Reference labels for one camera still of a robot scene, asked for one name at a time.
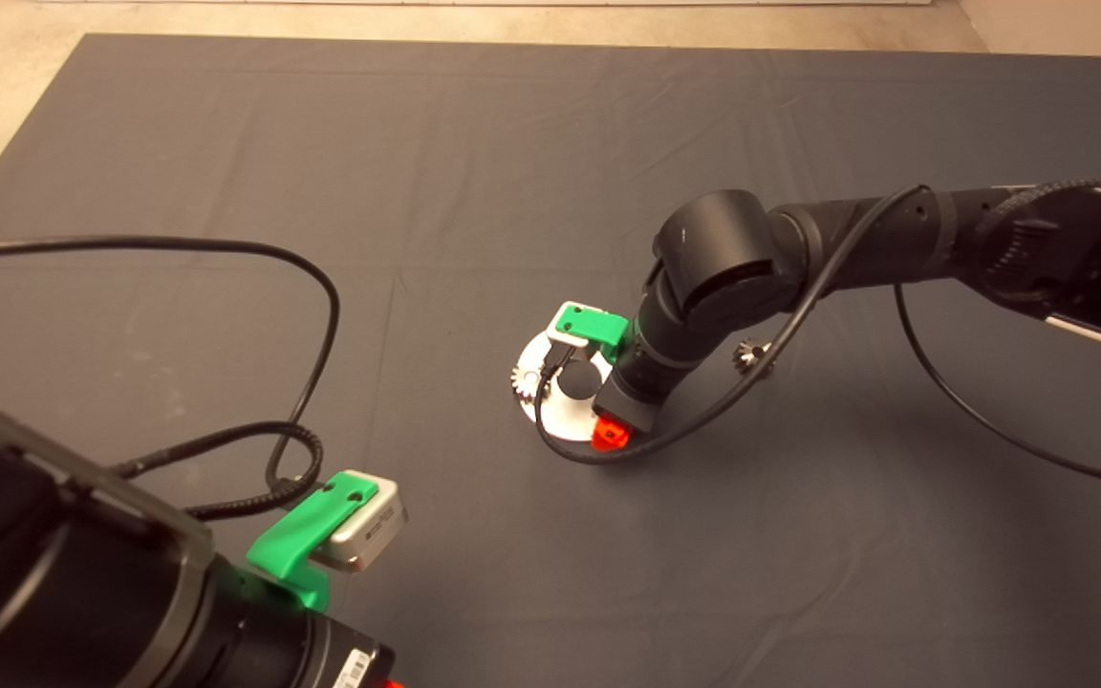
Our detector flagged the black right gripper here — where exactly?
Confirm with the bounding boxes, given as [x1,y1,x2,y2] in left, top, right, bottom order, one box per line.
[592,313,697,452]

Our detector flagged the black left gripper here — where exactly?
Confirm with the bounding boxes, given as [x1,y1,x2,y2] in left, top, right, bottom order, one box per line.
[178,564,406,688]

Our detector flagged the round metal plate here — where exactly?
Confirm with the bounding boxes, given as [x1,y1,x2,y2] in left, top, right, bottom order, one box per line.
[515,330,611,443]

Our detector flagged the dark grey table cloth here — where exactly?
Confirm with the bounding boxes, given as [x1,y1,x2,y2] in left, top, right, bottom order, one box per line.
[0,34,1101,688]

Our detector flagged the smooth black right camera cable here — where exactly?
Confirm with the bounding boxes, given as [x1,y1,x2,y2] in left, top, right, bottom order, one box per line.
[533,182,1101,496]

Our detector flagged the smooth black camera cable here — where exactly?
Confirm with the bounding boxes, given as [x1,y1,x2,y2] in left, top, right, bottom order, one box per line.
[0,237,341,490]
[533,182,1101,496]

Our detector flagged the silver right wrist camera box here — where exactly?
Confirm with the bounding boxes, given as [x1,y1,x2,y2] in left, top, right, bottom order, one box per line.
[550,320,615,364]

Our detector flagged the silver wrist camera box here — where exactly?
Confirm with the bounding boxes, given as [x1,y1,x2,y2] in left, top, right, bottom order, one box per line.
[550,320,615,364]
[312,470,408,574]

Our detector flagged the green right camera mount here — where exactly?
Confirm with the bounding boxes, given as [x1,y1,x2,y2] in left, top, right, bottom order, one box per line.
[555,302,630,364]

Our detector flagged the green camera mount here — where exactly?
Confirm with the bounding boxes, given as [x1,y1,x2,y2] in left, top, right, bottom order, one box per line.
[555,302,630,364]
[247,475,379,613]

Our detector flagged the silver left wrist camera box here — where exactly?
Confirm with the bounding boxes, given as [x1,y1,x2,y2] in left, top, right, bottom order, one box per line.
[312,470,408,574]

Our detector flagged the green left camera mount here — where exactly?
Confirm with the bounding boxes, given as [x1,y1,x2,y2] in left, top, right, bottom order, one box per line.
[247,475,379,613]

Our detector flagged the braided black left arm cable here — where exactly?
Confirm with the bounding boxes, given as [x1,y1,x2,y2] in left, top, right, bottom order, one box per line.
[111,421,324,523]

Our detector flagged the smooth black left camera cable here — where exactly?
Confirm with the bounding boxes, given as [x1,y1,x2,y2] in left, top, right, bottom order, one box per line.
[0,237,341,490]

